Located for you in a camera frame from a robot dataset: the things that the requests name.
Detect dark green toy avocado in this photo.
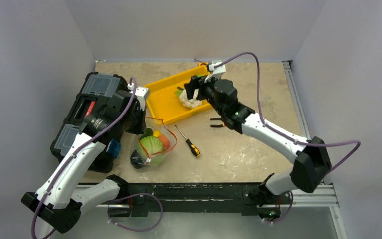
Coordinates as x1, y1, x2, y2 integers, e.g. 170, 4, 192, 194
141, 128, 153, 138

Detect green toy cabbage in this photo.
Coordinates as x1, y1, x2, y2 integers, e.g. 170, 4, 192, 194
136, 136, 163, 159

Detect clear orange zip bag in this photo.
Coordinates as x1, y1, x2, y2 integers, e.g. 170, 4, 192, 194
130, 117, 178, 169

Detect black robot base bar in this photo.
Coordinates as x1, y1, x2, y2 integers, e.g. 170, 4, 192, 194
104, 183, 291, 219

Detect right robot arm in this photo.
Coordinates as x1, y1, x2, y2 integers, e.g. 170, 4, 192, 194
184, 76, 331, 203

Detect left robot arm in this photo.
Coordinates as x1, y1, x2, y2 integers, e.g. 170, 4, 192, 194
21, 87, 150, 239

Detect white toy cauliflower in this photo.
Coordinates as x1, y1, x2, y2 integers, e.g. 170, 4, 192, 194
179, 90, 202, 109

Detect yellow plastic bin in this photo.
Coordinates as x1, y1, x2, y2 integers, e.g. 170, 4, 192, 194
145, 66, 211, 124

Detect orange black pliers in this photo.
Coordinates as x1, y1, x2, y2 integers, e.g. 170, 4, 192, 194
209, 117, 226, 128

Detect black plastic toolbox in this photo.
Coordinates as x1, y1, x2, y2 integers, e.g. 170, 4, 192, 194
50, 72, 128, 173

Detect yellow black screwdriver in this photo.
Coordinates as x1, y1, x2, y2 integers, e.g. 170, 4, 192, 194
175, 125, 201, 158

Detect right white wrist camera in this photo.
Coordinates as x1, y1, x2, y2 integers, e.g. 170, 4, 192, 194
204, 61, 226, 83

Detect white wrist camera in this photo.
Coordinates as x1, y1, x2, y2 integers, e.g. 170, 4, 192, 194
204, 61, 226, 83
127, 83, 150, 104

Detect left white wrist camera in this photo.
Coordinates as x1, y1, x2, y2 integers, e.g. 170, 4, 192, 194
127, 83, 150, 104

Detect aluminium frame rail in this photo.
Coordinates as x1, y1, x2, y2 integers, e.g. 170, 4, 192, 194
282, 61, 348, 239

